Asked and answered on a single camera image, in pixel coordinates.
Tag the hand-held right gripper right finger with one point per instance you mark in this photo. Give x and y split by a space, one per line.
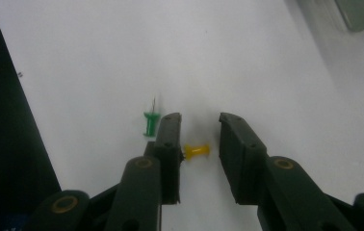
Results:
244 157

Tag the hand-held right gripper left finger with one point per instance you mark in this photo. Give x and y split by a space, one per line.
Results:
167 154

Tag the yellow pushpin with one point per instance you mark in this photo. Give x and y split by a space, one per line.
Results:
196 151

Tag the green pushpin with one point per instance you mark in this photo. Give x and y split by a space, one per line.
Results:
151 124

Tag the clear grey plastic compartment box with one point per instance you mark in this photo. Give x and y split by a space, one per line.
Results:
359 12

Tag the white table sheet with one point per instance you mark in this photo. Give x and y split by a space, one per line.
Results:
202 64

